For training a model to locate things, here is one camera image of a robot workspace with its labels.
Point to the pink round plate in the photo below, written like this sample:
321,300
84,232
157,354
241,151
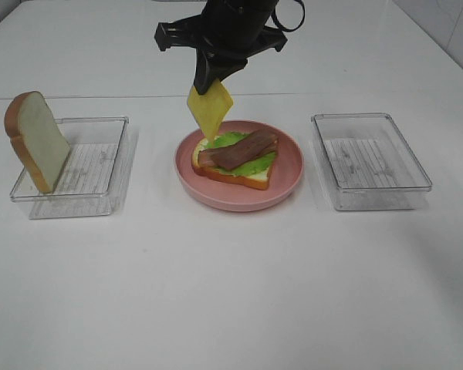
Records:
285,177

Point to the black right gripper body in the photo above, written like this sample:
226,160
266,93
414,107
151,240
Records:
230,29

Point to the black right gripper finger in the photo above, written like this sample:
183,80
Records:
217,63

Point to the green lettuce leaf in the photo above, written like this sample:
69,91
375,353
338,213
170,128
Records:
258,168

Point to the bread slice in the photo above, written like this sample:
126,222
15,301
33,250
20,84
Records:
251,182
36,139

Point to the curved bacon strip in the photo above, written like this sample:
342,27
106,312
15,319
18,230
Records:
244,150

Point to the clear plastic bread box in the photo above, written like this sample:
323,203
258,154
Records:
95,177

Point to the yellow cheese slice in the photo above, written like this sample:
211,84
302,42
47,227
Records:
210,109

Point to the clear plastic ingredients box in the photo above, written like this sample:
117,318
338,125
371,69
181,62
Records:
366,163

